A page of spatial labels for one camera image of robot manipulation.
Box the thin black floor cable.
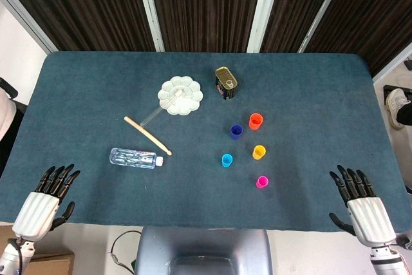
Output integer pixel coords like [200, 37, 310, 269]
[109, 230, 142, 274]

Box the black trouser leg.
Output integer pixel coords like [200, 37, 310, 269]
[395, 100, 412, 126]

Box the orange plastic cup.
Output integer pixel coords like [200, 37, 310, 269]
[248, 113, 265, 131]

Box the teal table cloth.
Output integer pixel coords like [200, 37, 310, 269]
[0, 51, 409, 234]

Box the black and gold meat can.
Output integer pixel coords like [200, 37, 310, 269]
[214, 66, 238, 101]

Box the yellow plastic cup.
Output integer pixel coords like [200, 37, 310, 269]
[252, 145, 267, 161]

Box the brown cardboard box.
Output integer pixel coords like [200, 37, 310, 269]
[0, 225, 75, 275]

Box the dark brown slatted partition panel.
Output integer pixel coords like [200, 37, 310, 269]
[0, 0, 155, 52]
[302, 0, 412, 76]
[146, 0, 267, 53]
[260, 0, 350, 53]

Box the white flower-shaped paint palette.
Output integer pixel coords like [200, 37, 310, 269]
[157, 75, 204, 116]

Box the wooden drumstick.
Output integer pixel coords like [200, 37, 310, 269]
[124, 115, 173, 156]

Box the grey robot torso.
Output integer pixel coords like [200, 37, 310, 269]
[133, 225, 274, 275]

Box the white sneaker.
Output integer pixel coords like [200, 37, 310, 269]
[385, 88, 411, 131]

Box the bystander in white shirt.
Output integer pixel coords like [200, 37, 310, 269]
[0, 90, 24, 142]

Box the clear plastic water bottle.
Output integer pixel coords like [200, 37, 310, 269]
[109, 147, 165, 169]

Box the right black-fingered silver robot hand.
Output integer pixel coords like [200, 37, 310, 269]
[328, 164, 397, 247]

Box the clear glass pipette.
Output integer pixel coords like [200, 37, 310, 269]
[140, 90, 187, 127]

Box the dark blue plastic cup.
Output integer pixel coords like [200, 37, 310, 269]
[229, 124, 244, 140]

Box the left black-fingered silver robot hand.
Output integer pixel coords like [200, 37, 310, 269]
[12, 164, 81, 243]

